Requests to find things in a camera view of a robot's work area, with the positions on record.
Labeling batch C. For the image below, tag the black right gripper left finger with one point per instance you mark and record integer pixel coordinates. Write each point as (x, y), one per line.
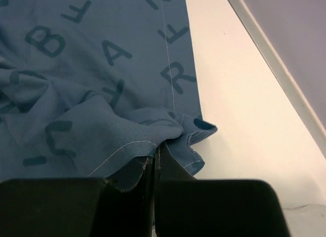
(79, 206)

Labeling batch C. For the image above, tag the aluminium back table rail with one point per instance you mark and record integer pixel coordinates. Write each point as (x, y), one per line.
(290, 35)

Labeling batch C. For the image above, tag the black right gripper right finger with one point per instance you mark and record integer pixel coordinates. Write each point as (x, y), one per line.
(186, 206)

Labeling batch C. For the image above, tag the blue letter-print pillowcase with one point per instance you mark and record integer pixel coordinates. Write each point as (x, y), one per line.
(94, 87)

